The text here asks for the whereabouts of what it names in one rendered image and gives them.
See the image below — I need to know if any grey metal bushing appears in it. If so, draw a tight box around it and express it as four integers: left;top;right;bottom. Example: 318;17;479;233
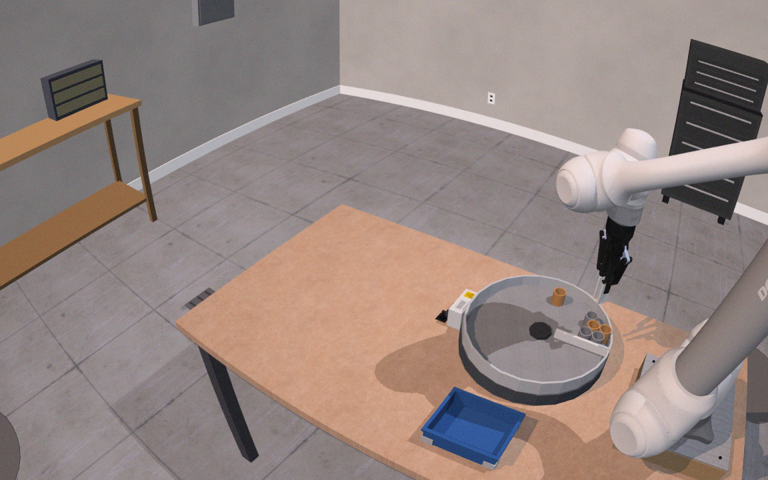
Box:
583;311;598;327
590;331;605;345
578;326;593;340

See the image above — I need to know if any blue square tray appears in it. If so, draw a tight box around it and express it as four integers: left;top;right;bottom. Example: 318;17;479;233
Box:
420;387;526;471

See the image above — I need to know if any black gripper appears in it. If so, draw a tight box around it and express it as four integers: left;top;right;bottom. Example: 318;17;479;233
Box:
593;216;636;304

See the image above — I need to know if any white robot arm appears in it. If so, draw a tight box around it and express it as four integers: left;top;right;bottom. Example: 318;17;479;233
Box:
556;128;768;458

